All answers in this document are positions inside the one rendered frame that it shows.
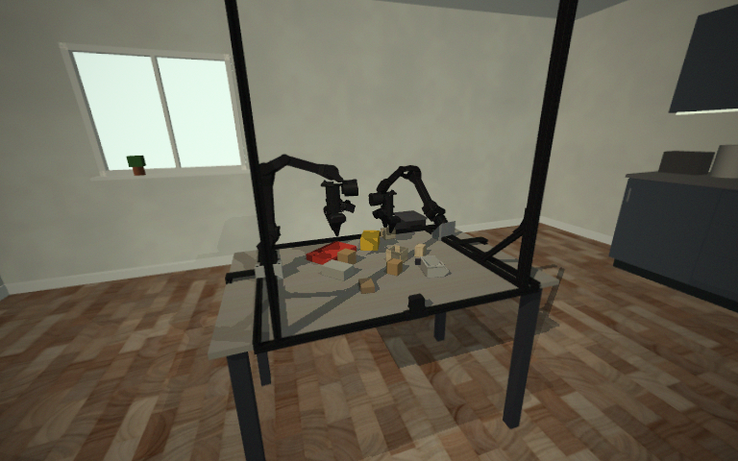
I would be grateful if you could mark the red flat rectangular block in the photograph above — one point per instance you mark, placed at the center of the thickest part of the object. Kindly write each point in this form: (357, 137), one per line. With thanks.
(328, 252)

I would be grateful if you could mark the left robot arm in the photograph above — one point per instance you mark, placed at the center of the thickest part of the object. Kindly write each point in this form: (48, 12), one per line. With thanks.
(330, 172)

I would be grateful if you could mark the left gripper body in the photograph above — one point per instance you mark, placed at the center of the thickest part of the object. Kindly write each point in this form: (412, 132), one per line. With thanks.
(333, 208)

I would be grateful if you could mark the yellow rectangular block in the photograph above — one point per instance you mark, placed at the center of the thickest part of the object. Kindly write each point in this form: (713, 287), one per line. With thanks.
(369, 240)

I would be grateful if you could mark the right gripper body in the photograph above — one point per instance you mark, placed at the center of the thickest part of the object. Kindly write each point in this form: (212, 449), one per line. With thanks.
(389, 210)

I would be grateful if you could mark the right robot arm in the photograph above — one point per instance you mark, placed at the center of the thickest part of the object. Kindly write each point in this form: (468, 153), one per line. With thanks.
(413, 175)

